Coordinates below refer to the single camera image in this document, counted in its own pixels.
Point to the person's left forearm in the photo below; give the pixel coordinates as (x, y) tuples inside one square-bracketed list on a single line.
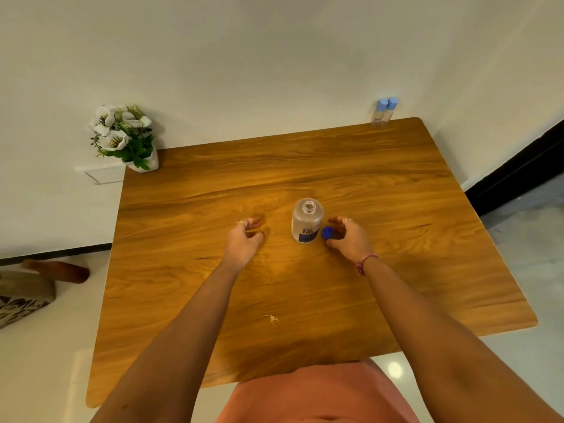
[(167, 356)]

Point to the white flower potted plant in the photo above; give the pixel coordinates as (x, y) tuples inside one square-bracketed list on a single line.
[(116, 140)]

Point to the dark blue bottle cap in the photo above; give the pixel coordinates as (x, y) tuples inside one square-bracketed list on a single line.
[(327, 233)]

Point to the brown patterned bag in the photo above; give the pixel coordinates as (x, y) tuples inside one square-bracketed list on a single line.
[(22, 290)]

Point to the person's right hand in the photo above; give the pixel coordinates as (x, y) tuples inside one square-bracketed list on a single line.
[(354, 244)]

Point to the light blue small cap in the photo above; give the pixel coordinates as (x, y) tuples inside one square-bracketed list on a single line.
[(393, 103), (382, 105)]

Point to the person's orange shirt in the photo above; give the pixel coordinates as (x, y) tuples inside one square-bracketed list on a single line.
[(317, 396)]

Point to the person's right forearm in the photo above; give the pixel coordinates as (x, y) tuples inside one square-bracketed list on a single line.
[(440, 348)]

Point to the person's left hand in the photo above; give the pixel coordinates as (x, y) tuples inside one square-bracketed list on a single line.
[(240, 248)]

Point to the small clear bottle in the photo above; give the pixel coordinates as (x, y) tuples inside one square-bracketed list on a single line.
[(391, 114), (379, 117)]

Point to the large clear solution bottle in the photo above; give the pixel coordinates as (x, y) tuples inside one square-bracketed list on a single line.
[(307, 226)]

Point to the white wall socket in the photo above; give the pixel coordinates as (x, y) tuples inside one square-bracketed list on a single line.
[(101, 174)]

